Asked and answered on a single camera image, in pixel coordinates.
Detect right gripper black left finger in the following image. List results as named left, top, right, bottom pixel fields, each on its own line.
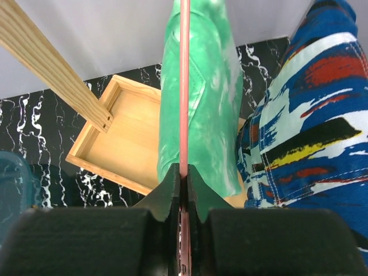
left=133, top=163, right=181, bottom=222

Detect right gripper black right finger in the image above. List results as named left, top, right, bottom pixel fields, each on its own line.
left=187, top=164, right=233, bottom=224

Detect pink wire hanger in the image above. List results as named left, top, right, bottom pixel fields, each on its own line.
left=179, top=0, right=191, bottom=275

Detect green tie-dye trousers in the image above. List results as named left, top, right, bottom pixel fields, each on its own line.
left=157, top=1, right=243, bottom=197

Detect blue patterned trousers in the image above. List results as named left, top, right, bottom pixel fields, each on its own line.
left=236, top=1, right=367, bottom=253

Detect wooden clothes rack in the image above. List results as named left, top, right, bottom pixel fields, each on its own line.
left=0, top=0, right=251, bottom=199

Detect teal plastic basket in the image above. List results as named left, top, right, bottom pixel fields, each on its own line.
left=0, top=151, right=41, bottom=244

